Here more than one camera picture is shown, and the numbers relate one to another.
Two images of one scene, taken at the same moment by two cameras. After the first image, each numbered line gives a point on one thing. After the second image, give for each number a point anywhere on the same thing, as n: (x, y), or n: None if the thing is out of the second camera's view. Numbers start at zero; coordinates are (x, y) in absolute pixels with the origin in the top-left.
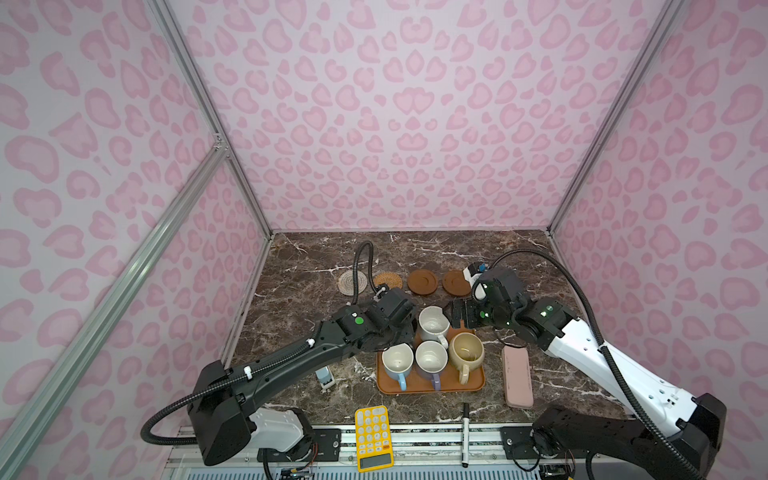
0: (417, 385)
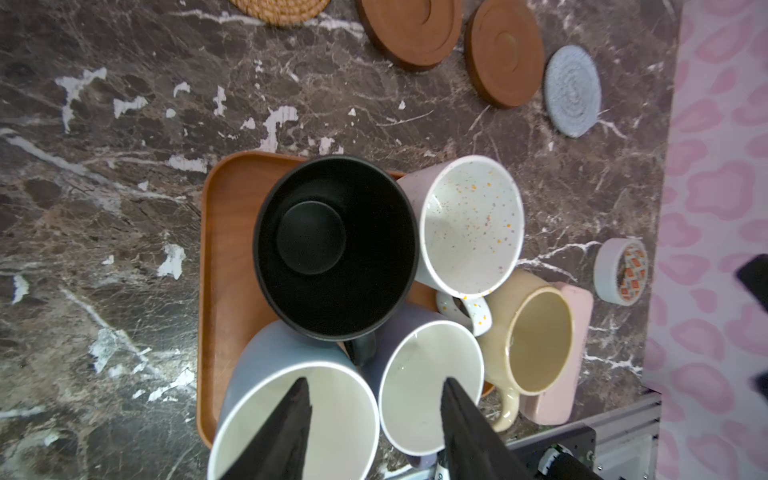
0: (233, 301)
